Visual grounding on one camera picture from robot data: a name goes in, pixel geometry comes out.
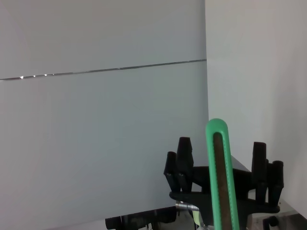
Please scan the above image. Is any green utility knife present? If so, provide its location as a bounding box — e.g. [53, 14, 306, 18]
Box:
[205, 118, 240, 230]

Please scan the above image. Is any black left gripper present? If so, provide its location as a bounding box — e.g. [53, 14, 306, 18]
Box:
[164, 137, 284, 230]

